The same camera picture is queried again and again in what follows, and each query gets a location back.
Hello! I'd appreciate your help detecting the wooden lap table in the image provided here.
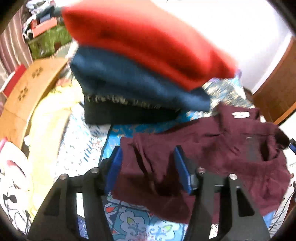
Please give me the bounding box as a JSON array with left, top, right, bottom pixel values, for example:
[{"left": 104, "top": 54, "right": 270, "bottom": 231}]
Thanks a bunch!
[{"left": 1, "top": 58, "right": 68, "bottom": 149}]

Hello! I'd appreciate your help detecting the blue patchwork quilt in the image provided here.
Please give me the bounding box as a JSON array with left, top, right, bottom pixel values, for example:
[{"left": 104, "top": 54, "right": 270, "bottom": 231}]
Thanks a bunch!
[{"left": 76, "top": 76, "right": 278, "bottom": 241}]

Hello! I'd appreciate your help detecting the black folded garment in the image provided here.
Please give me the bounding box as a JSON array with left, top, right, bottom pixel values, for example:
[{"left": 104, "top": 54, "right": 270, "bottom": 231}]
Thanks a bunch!
[{"left": 84, "top": 95, "right": 181, "bottom": 125}]

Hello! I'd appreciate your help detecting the yellow garment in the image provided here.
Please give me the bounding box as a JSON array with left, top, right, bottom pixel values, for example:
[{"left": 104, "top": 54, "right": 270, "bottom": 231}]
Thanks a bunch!
[{"left": 28, "top": 84, "right": 83, "bottom": 216}]

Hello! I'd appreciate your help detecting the striped pink curtain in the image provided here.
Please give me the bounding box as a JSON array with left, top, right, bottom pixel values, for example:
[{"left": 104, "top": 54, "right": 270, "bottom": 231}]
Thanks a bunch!
[{"left": 1, "top": 6, "right": 33, "bottom": 86}]

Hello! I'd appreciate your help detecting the red white box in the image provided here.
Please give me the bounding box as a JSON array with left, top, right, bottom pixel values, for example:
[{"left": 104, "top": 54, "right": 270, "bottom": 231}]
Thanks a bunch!
[{"left": 1, "top": 64, "right": 27, "bottom": 99}]

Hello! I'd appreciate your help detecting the clutter pile of clothes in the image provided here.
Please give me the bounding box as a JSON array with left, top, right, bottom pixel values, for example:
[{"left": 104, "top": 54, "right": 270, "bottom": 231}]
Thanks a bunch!
[{"left": 22, "top": 1, "right": 62, "bottom": 32}]

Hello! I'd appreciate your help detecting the wooden door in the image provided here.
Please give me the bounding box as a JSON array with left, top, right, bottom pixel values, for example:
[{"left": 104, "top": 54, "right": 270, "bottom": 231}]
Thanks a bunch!
[{"left": 252, "top": 37, "right": 296, "bottom": 125}]

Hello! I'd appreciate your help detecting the orange box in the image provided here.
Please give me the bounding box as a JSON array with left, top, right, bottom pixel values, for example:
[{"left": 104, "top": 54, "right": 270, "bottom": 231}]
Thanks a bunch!
[{"left": 32, "top": 17, "right": 58, "bottom": 38}]

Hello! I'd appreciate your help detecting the maroon button shirt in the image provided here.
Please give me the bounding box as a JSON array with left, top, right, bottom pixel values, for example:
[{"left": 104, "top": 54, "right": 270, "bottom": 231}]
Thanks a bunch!
[{"left": 111, "top": 103, "right": 290, "bottom": 223}]

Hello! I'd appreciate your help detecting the navy folded sweater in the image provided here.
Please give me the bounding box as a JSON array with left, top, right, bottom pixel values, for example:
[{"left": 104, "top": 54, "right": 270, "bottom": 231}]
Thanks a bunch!
[{"left": 70, "top": 47, "right": 210, "bottom": 111}]

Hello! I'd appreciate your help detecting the green cloth covered box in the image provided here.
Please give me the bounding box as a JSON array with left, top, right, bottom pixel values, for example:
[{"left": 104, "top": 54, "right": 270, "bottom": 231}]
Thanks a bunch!
[{"left": 28, "top": 25, "right": 72, "bottom": 60}]

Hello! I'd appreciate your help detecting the red folded sweater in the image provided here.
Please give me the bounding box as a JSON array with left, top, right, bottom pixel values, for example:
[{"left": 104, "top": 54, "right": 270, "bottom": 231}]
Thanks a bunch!
[{"left": 62, "top": 1, "right": 237, "bottom": 90}]

